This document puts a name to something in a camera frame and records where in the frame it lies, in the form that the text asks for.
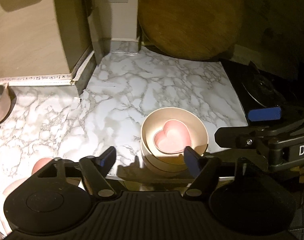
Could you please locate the pink heart-shaped dish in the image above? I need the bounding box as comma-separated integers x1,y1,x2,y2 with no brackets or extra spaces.
153,119,192,154

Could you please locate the black gas stove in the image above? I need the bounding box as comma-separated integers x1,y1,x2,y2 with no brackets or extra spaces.
221,60,304,125

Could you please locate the cream round bowl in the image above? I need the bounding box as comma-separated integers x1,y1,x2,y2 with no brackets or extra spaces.
140,107,209,177

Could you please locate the round wooden cutting board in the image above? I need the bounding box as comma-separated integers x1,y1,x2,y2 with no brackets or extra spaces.
138,0,244,61

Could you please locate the pink bear-shaped plate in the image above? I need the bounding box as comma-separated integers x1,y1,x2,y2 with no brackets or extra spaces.
0,157,81,235

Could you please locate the steel cleaver knife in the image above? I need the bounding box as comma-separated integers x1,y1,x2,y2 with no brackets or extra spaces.
83,0,104,66

